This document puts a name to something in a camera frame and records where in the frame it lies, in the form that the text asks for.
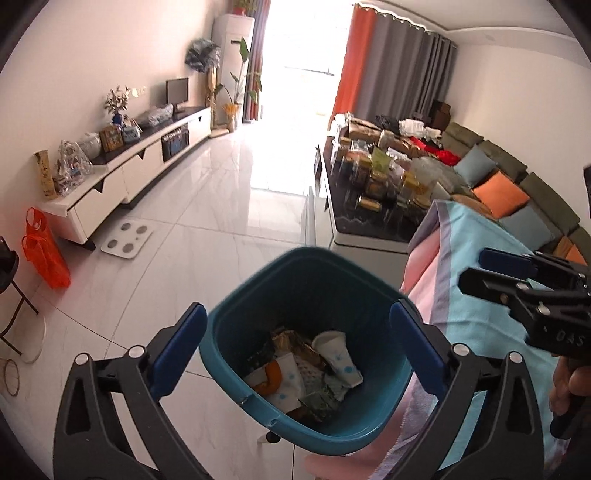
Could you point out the clear gift bag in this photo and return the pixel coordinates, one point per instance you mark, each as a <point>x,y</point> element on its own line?
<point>73,168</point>

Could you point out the green snack packet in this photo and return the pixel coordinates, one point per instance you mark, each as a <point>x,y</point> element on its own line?
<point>318,404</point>

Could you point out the small red potted plant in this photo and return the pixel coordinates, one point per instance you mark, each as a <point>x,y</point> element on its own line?
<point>243,7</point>

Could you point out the white round jar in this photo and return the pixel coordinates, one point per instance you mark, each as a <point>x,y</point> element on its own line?
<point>90,146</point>

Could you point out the white dotted paper cup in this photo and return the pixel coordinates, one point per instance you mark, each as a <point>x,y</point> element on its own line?
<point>339,357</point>

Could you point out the white bathroom scale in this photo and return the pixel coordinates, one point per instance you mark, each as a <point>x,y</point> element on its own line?
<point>127,240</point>

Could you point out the white standing air conditioner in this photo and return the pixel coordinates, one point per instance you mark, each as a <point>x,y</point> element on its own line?
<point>231,55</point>

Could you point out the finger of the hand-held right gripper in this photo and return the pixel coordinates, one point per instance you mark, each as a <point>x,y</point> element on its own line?
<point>505,262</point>
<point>494,285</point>

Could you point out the black bag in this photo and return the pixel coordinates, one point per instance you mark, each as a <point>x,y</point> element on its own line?
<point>387,123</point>

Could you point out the cluster of jars and packets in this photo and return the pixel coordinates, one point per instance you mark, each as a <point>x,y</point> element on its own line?
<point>388,175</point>

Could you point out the brown boxes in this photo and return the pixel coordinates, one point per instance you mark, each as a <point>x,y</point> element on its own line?
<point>440,115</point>

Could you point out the fan with patterned cover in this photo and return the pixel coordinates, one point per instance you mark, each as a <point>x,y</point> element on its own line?
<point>202,55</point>

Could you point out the red cloth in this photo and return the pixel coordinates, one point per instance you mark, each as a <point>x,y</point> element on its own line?
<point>438,152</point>

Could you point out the person's right hand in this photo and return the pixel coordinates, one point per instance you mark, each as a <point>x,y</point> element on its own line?
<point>575,383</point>

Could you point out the orange plastic bag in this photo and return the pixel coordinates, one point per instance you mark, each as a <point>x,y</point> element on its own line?
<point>46,254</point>

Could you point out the green sofa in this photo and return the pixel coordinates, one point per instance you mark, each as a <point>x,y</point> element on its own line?
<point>545,194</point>

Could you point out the black stereo device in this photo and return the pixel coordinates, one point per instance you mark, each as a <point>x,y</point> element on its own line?
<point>175,143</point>

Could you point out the black metal plant stand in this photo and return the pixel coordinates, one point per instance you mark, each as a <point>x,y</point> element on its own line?
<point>8,267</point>

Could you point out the plant in blue vase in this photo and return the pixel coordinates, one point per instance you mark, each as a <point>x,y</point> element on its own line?
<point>116,104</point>

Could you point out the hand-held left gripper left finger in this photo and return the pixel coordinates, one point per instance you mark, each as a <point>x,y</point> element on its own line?
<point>179,350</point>

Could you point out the black top coffee table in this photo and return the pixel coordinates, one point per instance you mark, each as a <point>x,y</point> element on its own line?
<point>369,233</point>

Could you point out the white clothes pile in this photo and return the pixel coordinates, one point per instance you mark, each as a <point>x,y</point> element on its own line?
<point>418,128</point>

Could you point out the tall yellow patterned box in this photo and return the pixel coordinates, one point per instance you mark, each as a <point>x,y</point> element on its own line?
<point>45,175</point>

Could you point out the striped grey red curtain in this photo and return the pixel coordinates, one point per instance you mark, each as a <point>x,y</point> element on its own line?
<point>258,60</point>

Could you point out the black monitor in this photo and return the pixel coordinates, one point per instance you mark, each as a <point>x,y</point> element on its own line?
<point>178,91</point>

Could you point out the orange and grey curtain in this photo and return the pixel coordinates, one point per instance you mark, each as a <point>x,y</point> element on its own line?
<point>392,64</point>

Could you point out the white black tv cabinet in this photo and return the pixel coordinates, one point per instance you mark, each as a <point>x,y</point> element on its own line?
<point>138,170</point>

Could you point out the small teal cushion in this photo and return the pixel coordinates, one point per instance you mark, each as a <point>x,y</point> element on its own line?
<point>473,167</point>

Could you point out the tall leafy potted plant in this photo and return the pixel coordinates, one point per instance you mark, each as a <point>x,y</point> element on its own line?
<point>238,92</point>

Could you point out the brown picture frame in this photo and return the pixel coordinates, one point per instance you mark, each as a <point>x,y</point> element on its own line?
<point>111,139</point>

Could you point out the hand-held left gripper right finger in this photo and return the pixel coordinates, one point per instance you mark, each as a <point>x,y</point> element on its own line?
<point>418,350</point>

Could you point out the gold foil wrapper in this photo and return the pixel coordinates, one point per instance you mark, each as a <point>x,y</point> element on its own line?
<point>295,344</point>

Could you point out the teal plastic bin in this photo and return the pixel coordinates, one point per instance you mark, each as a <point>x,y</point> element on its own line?
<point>277,286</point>

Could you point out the orange peel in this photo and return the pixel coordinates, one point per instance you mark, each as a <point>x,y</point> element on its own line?
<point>272,376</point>

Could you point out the orange cushion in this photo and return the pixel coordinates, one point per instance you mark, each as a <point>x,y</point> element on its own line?
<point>577,255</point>
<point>501,194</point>

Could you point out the large teal cushion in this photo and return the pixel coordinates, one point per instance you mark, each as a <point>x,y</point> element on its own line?
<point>526,226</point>

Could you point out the clear plastic bag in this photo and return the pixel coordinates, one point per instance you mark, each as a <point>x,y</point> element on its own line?
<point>156,116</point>

